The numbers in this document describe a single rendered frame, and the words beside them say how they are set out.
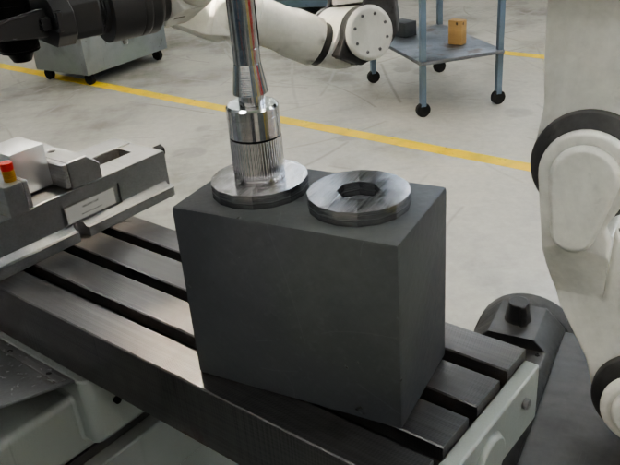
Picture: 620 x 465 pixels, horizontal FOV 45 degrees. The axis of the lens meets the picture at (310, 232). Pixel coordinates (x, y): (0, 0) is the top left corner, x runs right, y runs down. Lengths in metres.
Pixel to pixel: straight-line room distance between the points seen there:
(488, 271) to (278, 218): 2.14
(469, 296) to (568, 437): 1.41
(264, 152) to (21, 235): 0.48
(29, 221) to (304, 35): 0.45
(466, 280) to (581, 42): 1.82
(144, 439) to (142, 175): 0.38
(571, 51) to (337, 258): 0.46
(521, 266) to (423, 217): 2.17
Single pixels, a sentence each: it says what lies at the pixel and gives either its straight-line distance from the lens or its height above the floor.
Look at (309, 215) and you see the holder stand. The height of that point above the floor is 1.11.
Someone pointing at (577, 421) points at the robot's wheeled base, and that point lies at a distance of 1.28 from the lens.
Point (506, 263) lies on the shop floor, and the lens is 2.81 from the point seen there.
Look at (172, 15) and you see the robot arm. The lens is 1.04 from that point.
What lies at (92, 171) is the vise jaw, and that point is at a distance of 1.10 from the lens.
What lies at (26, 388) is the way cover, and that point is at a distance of 0.94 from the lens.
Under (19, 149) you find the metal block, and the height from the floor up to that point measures 1.06.
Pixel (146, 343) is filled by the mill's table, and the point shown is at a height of 0.93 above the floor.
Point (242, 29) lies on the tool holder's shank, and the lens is 0.65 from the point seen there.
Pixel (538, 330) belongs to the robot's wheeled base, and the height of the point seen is 0.61.
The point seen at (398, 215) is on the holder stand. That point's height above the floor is 1.12.
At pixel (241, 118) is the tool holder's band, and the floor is 1.19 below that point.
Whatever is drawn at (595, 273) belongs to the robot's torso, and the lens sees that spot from 1.04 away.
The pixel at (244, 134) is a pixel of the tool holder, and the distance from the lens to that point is 0.66.
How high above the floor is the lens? 1.39
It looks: 27 degrees down
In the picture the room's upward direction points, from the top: 5 degrees counter-clockwise
